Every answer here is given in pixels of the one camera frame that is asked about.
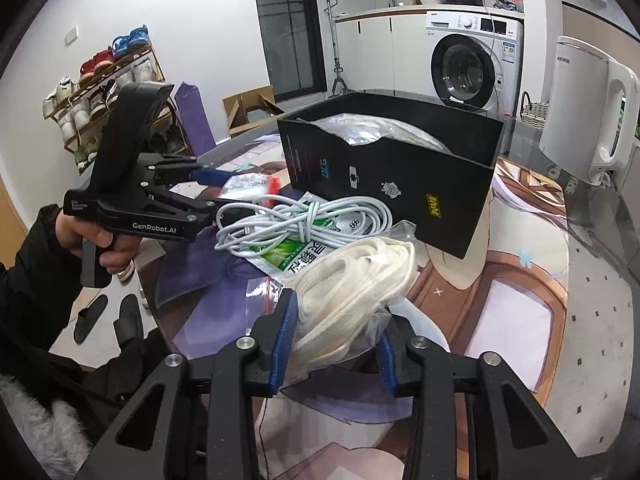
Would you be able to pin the white electric kettle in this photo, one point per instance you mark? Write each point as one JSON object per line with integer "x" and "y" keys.
{"x": 570, "y": 110}

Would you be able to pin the person's left hand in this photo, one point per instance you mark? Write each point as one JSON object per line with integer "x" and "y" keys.
{"x": 122, "y": 252}

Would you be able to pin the green sachet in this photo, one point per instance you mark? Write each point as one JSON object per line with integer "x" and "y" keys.
{"x": 295, "y": 260}

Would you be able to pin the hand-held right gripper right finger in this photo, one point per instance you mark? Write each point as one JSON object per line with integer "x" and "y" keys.
{"x": 387, "y": 365}

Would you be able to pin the black cardboard box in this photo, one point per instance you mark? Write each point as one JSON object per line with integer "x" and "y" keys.
{"x": 390, "y": 200}

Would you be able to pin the person's left forearm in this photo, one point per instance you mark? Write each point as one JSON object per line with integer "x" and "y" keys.
{"x": 35, "y": 280}

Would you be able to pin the wicker basket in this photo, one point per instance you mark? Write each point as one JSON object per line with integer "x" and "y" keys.
{"x": 534, "y": 110}

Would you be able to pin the white lower cabinets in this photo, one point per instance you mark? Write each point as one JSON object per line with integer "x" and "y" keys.
{"x": 380, "y": 55}

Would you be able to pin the white wall switch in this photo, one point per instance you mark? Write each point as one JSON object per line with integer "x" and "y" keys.
{"x": 72, "y": 35}

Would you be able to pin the clear zip bag red stripe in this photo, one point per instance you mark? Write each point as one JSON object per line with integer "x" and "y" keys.
{"x": 260, "y": 300}

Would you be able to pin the dark glass door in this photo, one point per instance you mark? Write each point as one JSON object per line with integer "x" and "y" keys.
{"x": 287, "y": 30}

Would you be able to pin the open brown cardboard box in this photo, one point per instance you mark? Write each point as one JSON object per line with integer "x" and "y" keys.
{"x": 240, "y": 110}

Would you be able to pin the white washing machine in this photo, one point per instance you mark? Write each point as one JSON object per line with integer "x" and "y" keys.
{"x": 465, "y": 70}

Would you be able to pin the black jacket with fur trim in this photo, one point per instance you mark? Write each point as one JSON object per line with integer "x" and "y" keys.
{"x": 30, "y": 410}

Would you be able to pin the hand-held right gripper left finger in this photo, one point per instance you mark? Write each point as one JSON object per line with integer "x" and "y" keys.
{"x": 285, "y": 340}

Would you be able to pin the crumpled cloth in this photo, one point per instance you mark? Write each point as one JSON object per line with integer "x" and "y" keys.
{"x": 507, "y": 3}

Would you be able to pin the red and white packet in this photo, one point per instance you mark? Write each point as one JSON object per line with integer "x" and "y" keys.
{"x": 250, "y": 185}

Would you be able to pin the white bowl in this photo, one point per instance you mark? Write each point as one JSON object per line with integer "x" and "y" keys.
{"x": 430, "y": 0}

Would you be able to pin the wooden shoe rack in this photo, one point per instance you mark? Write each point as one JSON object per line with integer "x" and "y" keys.
{"x": 155, "y": 70}

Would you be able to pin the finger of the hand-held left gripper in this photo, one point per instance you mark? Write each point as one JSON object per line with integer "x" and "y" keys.
{"x": 207, "y": 176}
{"x": 200, "y": 208}

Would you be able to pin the purple yoga mat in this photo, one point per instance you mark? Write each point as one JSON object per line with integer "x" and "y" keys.
{"x": 192, "y": 115}

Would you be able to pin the mop with metal pole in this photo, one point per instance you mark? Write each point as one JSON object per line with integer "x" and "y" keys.
{"x": 334, "y": 45}

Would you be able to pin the black slipper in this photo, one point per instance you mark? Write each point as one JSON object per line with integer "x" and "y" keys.
{"x": 129, "y": 320}
{"x": 90, "y": 317}

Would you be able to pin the shoe rack with shoes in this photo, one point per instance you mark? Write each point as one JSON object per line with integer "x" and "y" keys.
{"x": 100, "y": 100}

